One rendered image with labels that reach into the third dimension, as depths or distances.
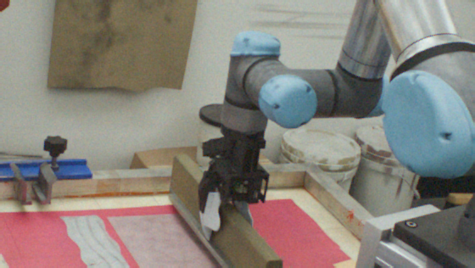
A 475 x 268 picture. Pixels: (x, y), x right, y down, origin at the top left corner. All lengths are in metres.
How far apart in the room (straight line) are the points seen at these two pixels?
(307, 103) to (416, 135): 0.41
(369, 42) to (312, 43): 2.57
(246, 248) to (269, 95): 0.27
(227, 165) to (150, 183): 0.32
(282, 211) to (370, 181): 2.18
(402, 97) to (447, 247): 0.22
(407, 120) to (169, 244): 0.76
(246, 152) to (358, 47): 0.26
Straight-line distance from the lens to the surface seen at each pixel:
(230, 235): 1.71
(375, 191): 4.17
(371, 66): 1.56
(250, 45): 1.60
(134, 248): 1.79
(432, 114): 1.11
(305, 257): 1.85
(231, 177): 1.65
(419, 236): 1.28
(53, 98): 3.79
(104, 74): 3.75
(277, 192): 2.08
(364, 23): 1.54
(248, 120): 1.64
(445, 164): 1.13
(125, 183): 1.96
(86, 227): 1.82
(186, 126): 4.00
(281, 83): 1.52
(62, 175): 1.92
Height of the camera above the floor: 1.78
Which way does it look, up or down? 22 degrees down
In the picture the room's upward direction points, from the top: 8 degrees clockwise
